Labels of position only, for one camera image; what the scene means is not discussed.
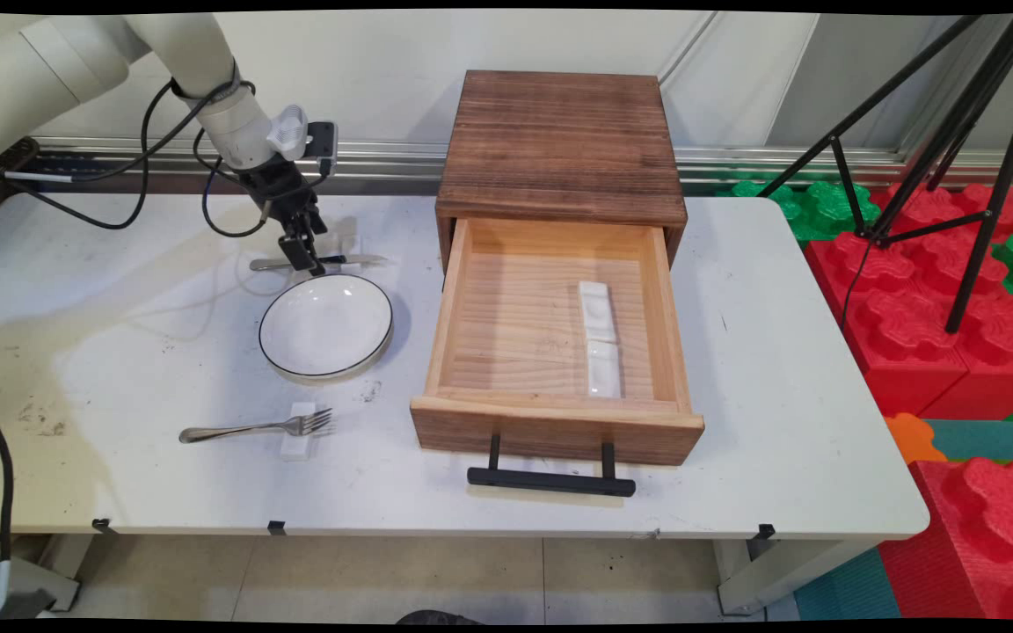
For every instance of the white plate with black rim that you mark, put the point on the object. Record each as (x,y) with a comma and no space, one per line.
(326,325)

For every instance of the white ribbed camera mount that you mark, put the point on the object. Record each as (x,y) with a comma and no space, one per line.
(288,132)

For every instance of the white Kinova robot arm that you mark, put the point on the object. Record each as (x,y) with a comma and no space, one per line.
(199,44)

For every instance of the white table leg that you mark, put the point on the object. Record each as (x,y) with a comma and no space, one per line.
(779,576)
(40,580)

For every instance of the black power strip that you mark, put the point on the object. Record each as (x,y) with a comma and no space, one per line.
(67,164)

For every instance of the black tripod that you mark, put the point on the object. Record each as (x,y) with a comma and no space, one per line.
(990,176)

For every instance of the aluminium wall rail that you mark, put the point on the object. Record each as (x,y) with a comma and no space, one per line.
(779,163)

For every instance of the teal foam mat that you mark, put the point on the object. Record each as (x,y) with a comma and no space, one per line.
(849,589)
(990,440)

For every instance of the white ceramic cutlery rest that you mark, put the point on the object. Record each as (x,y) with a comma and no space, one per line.
(596,308)
(346,236)
(605,369)
(298,447)

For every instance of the silver table knife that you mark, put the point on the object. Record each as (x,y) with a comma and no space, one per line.
(357,260)

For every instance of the black table edge clip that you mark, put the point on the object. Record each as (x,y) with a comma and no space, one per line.
(764,531)
(103,526)
(275,527)

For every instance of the dark wooden cabinet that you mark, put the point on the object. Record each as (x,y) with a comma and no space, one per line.
(559,141)

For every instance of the silver fork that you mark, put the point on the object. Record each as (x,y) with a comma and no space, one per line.
(243,430)

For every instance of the light wooden drawer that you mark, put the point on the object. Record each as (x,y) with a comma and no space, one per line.
(550,431)

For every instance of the orange foam piece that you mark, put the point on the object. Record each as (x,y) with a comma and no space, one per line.
(911,440)

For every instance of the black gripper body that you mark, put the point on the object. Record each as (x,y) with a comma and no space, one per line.
(282,193)

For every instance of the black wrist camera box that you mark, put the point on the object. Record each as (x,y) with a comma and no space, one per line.
(322,145)

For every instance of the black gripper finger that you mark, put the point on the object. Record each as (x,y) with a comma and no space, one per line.
(295,253)
(315,230)

